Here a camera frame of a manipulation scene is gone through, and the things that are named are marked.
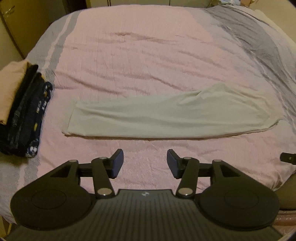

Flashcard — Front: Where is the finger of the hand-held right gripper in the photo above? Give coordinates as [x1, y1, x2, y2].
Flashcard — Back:
[280, 152, 296, 165]

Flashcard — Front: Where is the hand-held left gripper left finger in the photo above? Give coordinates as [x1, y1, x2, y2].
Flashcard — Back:
[50, 149, 125, 198]

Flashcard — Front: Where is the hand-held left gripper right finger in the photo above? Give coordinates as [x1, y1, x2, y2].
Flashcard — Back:
[167, 149, 244, 198]

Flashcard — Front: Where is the cream garment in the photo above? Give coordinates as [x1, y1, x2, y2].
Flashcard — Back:
[62, 83, 285, 139]

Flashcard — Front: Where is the navy patterned folded garment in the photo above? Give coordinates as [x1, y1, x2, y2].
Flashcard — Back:
[25, 82, 53, 158]

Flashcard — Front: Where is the dark blue folded garment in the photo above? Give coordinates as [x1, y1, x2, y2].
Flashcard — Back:
[7, 73, 45, 154]

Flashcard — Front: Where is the bed with pink-grey cover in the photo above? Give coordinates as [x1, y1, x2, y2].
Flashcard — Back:
[0, 5, 296, 223]

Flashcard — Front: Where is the black folded garment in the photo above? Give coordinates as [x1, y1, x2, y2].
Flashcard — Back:
[0, 64, 39, 149]

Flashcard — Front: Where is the peach folded garment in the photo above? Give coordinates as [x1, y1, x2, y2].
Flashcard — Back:
[0, 60, 30, 126]

